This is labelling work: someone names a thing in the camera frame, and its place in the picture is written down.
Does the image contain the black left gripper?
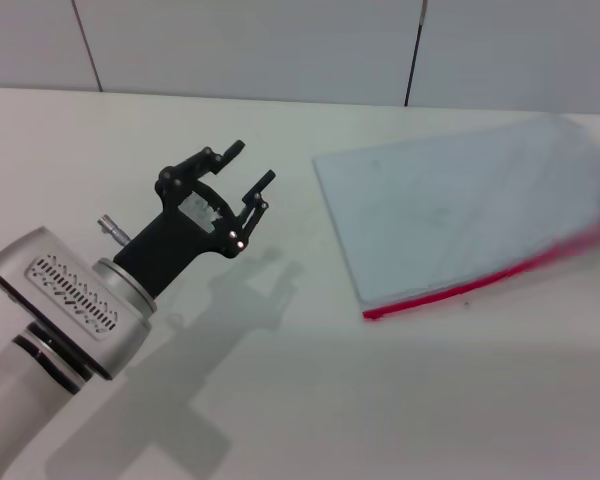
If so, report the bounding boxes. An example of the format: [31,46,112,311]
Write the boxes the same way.
[111,140,278,300]

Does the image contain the clear document bag red zip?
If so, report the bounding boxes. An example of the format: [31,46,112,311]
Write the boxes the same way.
[312,113,600,324]

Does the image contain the left gripper cable with plug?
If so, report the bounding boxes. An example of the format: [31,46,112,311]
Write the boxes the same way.
[97,213,132,247]

